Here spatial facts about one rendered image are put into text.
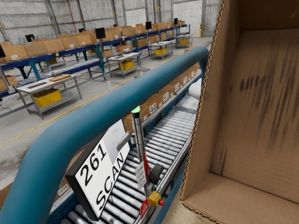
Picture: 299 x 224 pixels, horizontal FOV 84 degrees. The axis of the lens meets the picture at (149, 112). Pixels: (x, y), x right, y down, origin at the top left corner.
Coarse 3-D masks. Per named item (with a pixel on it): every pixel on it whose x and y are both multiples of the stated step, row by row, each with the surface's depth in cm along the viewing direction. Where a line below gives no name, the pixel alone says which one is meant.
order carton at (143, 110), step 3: (141, 105) 217; (141, 108) 220; (144, 108) 217; (141, 111) 203; (144, 111) 209; (147, 111) 215; (129, 114) 232; (141, 114) 205; (144, 114) 210; (147, 114) 217; (123, 117) 222; (126, 117) 225; (129, 117) 225; (141, 117) 206; (147, 117) 218; (126, 120) 219; (129, 120) 187; (141, 120) 208; (144, 120) 213; (129, 123) 188; (129, 126) 189; (132, 126) 193; (129, 129) 190; (132, 129) 194
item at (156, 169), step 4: (156, 164) 122; (160, 164) 122; (156, 168) 119; (160, 168) 118; (152, 172) 116; (156, 172) 116; (160, 172) 117; (152, 176) 115; (156, 176) 114; (156, 180) 115; (156, 184) 119
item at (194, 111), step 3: (174, 108) 261; (177, 108) 258; (180, 108) 255; (183, 108) 252; (186, 108) 249; (189, 108) 247; (183, 111) 254; (186, 111) 251; (189, 111) 249; (192, 111) 246; (195, 111) 243
